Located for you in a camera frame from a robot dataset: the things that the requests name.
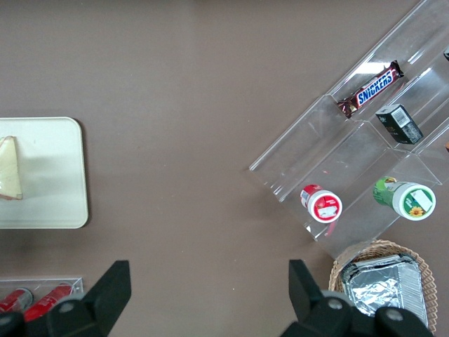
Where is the Snickers chocolate bar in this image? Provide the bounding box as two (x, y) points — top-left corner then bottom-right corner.
(336, 59), (405, 119)

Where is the aluminium foil container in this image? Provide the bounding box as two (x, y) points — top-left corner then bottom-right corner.
(340, 253), (430, 328)

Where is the triangular sandwich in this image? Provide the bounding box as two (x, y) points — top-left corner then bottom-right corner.
(0, 135), (25, 202)

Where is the clear acrylic bottle rack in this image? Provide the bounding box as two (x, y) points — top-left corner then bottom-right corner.
(0, 276), (85, 317)

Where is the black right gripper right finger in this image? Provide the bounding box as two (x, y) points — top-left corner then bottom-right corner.
(279, 259), (378, 337)

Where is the light wicker basket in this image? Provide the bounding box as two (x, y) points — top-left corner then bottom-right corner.
(328, 239), (438, 334)

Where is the small black box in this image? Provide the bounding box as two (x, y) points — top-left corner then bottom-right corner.
(375, 103), (424, 145)

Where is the green yogurt cup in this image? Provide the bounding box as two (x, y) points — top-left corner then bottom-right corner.
(372, 176), (437, 222)

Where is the red yogurt cup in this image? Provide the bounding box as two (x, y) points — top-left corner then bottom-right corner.
(299, 184), (343, 224)

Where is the cream plastic tray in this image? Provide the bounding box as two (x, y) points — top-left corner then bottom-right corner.
(0, 116), (89, 230)

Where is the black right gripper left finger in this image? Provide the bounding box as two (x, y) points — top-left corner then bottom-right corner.
(22, 259), (133, 337)

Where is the clear acrylic stepped shelf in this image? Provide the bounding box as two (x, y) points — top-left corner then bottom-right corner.
(248, 0), (449, 260)

